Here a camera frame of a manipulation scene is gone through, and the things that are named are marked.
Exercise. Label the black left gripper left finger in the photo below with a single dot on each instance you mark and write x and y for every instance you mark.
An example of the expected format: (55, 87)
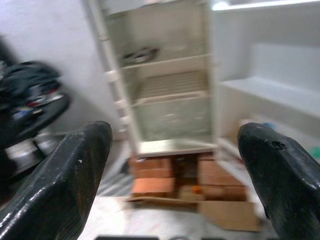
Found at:
(55, 185)

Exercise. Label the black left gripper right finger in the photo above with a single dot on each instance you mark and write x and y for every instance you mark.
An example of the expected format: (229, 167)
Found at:
(287, 180)

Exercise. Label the white fridge door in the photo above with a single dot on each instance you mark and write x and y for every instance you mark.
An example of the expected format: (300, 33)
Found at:
(270, 75)

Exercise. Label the white open fridge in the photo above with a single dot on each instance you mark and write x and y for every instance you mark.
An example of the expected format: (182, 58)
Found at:
(162, 32)

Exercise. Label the grey striped floor mat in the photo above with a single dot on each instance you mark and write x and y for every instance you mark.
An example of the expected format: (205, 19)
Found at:
(117, 180)

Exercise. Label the red brick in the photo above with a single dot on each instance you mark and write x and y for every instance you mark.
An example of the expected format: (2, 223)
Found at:
(153, 187)
(217, 172)
(225, 192)
(152, 167)

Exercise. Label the brown cardboard sheet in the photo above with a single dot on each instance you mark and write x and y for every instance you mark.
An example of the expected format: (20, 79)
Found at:
(230, 215)

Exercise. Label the clear crisper drawer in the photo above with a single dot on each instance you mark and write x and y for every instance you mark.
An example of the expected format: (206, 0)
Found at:
(172, 117)

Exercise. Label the metal bowl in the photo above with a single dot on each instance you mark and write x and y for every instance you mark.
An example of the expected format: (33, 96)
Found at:
(141, 55)

